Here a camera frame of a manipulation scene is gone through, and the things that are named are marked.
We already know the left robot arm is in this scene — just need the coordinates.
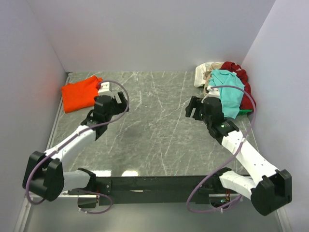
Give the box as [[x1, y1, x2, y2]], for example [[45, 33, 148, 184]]
[[22, 91, 129, 202]]

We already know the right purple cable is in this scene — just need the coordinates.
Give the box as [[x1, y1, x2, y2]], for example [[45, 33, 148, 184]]
[[186, 85, 257, 214]]

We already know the green t shirt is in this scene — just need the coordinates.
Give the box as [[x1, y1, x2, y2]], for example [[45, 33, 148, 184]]
[[239, 109, 253, 116]]

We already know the black base beam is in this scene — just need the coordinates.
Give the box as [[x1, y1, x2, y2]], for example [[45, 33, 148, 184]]
[[92, 175, 232, 204]]

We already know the beige t shirt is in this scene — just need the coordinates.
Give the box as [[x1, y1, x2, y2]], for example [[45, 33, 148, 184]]
[[203, 62, 223, 96]]

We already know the teal t shirt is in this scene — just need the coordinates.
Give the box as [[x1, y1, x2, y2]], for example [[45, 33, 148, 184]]
[[209, 69, 244, 119]]

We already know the purple cable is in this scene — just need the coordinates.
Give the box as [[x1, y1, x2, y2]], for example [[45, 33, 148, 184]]
[[186, 85, 257, 214], [25, 80, 130, 215]]

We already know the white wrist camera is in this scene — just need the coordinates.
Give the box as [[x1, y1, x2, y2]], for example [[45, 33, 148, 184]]
[[201, 87, 220, 102], [98, 82, 113, 97]]

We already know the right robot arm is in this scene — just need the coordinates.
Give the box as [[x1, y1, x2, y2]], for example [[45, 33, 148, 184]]
[[185, 96, 292, 216]]

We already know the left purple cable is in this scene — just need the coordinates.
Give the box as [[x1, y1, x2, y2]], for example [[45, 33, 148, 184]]
[[25, 80, 130, 215]]

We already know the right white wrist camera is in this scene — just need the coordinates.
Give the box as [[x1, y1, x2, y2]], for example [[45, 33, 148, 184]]
[[201, 87, 220, 102]]

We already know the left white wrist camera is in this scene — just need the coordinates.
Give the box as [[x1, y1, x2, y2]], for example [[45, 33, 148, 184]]
[[98, 82, 113, 97]]

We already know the aluminium frame rail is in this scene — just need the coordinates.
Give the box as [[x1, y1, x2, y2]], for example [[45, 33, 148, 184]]
[[13, 72, 97, 232]]

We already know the orange t shirt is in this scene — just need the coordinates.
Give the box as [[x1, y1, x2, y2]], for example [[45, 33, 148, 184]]
[[61, 75, 103, 113]]

